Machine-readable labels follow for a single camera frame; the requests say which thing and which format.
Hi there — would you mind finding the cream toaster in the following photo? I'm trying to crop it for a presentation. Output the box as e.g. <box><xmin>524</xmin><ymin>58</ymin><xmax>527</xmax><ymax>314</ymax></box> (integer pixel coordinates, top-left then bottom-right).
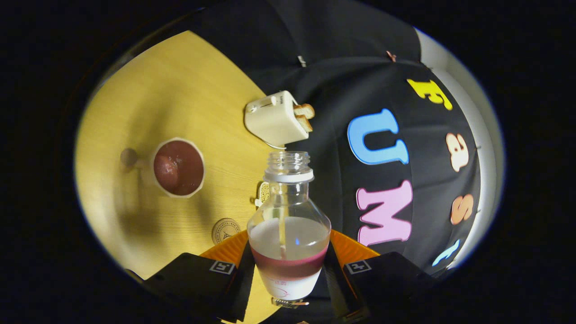
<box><xmin>244</xmin><ymin>90</ymin><xmax>310</xmax><ymax>147</ymax></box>

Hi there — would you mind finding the clear juice bottle pink label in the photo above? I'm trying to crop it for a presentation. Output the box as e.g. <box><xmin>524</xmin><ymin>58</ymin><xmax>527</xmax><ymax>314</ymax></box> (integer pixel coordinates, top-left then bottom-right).
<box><xmin>247</xmin><ymin>151</ymin><xmax>332</xmax><ymax>301</ymax></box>

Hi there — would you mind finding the wooden table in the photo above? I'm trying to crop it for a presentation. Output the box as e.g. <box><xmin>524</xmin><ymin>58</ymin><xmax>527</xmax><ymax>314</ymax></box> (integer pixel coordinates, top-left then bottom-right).
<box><xmin>74</xmin><ymin>30</ymin><xmax>288</xmax><ymax>324</ymax></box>

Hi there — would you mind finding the round brown coaster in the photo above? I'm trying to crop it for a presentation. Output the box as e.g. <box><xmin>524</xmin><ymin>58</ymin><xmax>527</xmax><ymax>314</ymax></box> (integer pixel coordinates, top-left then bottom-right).
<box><xmin>211</xmin><ymin>218</ymin><xmax>242</xmax><ymax>245</ymax></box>

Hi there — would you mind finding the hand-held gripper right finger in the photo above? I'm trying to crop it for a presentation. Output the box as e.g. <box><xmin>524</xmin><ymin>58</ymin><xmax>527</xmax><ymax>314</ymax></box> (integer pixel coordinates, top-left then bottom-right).
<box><xmin>322</xmin><ymin>229</ymin><xmax>437</xmax><ymax>322</ymax></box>

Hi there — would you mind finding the beige cup with wooden handle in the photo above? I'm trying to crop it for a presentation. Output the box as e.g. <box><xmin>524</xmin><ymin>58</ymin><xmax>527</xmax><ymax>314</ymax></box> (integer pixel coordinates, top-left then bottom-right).
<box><xmin>120</xmin><ymin>137</ymin><xmax>206</xmax><ymax>199</ymax></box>

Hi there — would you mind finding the white divided seed tray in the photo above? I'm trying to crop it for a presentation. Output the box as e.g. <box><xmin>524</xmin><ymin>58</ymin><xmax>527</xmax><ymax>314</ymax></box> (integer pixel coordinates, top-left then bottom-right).
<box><xmin>254</xmin><ymin>181</ymin><xmax>270</xmax><ymax>207</ymax></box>

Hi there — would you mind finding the black backdrop cloth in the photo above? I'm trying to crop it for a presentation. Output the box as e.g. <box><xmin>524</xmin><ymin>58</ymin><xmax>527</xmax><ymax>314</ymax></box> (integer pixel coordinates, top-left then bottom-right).
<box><xmin>193</xmin><ymin>0</ymin><xmax>484</xmax><ymax>324</ymax></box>

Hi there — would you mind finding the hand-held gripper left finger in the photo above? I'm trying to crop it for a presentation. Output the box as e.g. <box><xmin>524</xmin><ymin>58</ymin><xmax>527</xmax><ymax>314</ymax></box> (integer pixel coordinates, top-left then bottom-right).
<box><xmin>128</xmin><ymin>231</ymin><xmax>257</xmax><ymax>322</ymax></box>

